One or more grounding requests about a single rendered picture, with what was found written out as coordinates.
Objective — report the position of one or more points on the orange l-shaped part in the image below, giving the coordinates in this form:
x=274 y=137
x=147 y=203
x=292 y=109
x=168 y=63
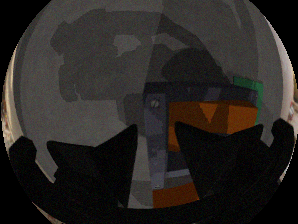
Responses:
x=219 y=116

